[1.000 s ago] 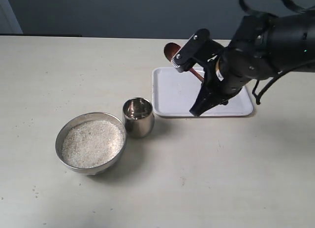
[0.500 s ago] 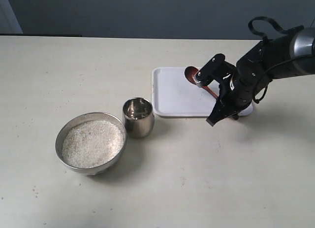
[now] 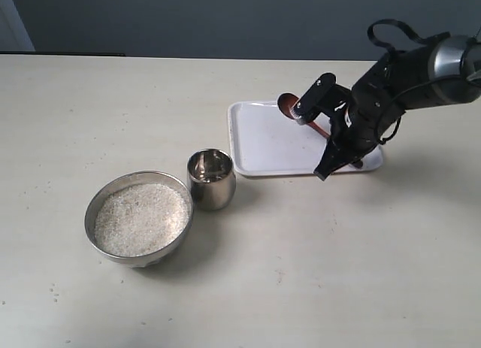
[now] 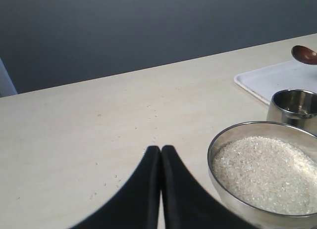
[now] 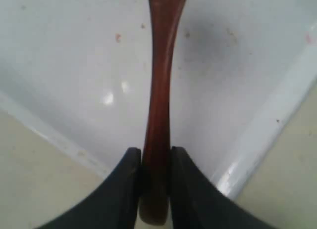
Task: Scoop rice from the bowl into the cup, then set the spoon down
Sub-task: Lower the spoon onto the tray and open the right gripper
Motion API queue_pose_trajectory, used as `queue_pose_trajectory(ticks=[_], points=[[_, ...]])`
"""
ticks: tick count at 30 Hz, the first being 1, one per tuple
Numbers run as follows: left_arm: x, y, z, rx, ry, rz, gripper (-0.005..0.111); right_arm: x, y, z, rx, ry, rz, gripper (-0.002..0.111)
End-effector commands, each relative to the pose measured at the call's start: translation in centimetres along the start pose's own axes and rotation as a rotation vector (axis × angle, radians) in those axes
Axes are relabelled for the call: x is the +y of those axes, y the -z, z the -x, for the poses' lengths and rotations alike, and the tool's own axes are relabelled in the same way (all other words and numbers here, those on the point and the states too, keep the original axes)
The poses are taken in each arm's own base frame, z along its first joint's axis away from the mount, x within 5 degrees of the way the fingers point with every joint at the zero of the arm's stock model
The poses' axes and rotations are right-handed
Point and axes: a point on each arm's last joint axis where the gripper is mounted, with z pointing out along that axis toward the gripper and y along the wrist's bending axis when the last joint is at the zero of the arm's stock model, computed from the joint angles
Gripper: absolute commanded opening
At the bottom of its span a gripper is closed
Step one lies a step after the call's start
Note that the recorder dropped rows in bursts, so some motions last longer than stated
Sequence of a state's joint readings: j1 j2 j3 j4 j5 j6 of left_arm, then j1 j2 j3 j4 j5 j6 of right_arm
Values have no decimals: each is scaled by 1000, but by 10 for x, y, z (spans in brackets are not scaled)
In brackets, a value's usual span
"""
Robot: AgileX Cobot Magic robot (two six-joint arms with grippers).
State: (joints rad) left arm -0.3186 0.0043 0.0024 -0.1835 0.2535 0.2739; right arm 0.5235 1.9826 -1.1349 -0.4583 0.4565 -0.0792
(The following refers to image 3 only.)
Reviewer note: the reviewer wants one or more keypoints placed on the small steel cup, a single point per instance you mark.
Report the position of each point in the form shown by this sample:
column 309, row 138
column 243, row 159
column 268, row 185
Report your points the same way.
column 211, row 179

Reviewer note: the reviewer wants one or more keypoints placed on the steel bowl of rice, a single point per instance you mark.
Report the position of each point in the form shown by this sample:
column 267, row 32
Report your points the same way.
column 139, row 218

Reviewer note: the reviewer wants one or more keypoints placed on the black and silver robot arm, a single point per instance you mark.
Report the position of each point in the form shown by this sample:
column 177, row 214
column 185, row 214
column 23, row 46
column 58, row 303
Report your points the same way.
column 440, row 74

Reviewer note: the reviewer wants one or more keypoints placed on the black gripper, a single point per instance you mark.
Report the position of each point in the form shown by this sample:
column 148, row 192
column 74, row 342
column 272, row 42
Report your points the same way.
column 352, row 132

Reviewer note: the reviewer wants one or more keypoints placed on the white plastic tray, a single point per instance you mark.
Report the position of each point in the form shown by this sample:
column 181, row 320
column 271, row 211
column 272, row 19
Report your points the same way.
column 265, row 143

